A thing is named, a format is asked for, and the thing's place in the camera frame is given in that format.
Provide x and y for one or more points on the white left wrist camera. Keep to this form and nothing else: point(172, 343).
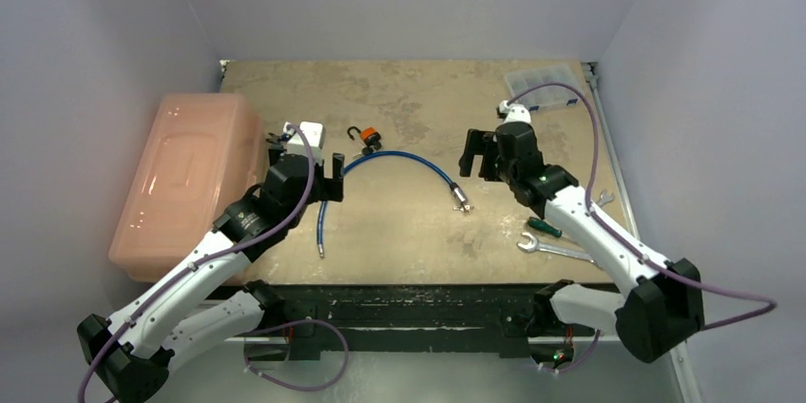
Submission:
point(310, 133)

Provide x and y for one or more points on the orange black padlock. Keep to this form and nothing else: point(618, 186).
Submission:
point(370, 138)

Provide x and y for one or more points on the clear compartment organizer box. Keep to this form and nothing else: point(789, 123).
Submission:
point(543, 88)

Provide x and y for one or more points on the small silver key bunch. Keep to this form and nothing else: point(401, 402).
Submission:
point(463, 208)

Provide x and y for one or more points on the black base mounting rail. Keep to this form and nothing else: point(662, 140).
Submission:
point(509, 320)

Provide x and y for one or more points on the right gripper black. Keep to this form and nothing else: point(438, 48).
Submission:
point(488, 152)

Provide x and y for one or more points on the blue handled pliers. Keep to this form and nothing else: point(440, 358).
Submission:
point(277, 140)

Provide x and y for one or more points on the pink plastic storage box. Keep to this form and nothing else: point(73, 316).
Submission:
point(203, 151)

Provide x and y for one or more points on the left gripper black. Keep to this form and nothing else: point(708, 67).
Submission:
point(330, 188)

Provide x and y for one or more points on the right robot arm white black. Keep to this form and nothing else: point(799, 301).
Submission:
point(658, 303)

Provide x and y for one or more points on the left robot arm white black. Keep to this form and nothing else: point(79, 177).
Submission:
point(136, 349)

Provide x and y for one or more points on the small silver open wrench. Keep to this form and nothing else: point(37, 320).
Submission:
point(605, 198)

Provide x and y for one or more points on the large silver open wrench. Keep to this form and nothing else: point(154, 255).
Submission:
point(533, 245)

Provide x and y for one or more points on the green orange screwdriver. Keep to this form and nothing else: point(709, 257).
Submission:
point(544, 227)

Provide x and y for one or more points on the blue cable lock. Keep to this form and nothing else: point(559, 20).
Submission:
point(388, 166)

